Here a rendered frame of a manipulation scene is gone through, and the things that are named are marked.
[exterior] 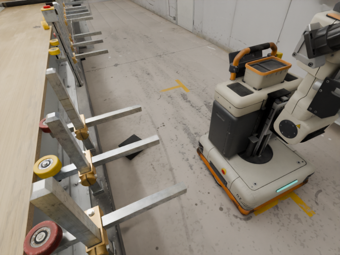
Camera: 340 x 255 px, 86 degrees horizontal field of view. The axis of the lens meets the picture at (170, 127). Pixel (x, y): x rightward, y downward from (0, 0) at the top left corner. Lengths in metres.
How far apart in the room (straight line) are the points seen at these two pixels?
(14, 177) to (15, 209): 0.13
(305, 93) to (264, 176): 0.63
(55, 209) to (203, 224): 1.20
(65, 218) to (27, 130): 0.59
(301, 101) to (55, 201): 1.00
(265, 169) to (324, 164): 0.77
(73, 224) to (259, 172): 1.22
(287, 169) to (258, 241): 0.52
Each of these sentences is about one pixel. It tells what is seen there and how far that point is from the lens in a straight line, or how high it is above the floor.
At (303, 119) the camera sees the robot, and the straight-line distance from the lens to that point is 1.08.
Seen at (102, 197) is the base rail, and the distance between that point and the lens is 0.85.
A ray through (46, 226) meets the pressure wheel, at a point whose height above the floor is 0.91.
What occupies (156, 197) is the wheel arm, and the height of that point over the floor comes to 0.85.
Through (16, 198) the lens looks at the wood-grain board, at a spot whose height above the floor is 0.90.
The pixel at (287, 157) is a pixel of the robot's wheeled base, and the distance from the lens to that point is 1.63.
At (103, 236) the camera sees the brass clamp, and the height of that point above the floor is 0.85.
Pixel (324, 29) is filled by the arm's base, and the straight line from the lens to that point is 0.80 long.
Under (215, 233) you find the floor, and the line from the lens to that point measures 1.49.
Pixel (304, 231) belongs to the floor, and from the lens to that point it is 1.70.
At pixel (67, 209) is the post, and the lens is 0.43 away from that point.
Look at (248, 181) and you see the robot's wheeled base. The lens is 1.39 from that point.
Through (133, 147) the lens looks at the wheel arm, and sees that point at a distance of 0.77.
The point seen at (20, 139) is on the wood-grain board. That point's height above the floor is 0.90.
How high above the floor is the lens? 1.41
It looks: 43 degrees down
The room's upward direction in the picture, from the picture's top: 4 degrees counter-clockwise
